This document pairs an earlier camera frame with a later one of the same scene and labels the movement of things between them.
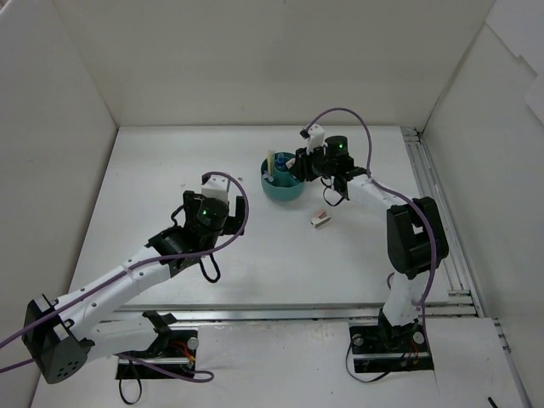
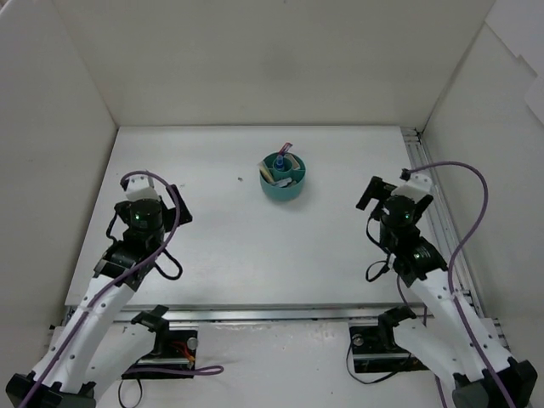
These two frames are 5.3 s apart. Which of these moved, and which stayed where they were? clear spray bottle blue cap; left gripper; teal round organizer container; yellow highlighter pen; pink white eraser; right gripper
Moved: right gripper; yellow highlighter pen; left gripper; pink white eraser
Stayed: teal round organizer container; clear spray bottle blue cap
